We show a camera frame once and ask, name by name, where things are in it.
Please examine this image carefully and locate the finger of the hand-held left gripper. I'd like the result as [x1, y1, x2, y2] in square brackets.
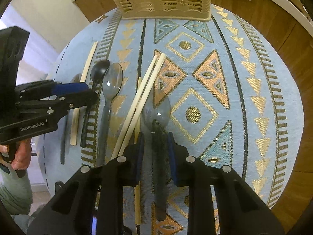
[15, 80, 89, 101]
[16, 90, 99, 126]

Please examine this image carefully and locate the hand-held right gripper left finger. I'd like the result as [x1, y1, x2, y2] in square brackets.
[27, 132, 147, 235]

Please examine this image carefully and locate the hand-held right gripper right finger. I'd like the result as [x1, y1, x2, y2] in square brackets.
[168, 132, 285, 235]

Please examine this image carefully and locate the grey transparent plastic spoon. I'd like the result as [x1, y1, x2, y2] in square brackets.
[96, 62, 124, 168]
[60, 73, 82, 165]
[142, 88, 172, 222]

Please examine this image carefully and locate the black plastic spoon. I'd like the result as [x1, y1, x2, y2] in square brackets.
[80, 59, 111, 149]

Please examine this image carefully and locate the beige plastic utensil basket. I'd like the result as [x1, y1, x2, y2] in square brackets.
[101, 0, 213, 22]

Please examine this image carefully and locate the person's left hand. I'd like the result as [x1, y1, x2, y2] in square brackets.
[0, 137, 33, 171]

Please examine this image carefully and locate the blue patterned tablecloth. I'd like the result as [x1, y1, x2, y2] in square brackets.
[40, 5, 302, 235]

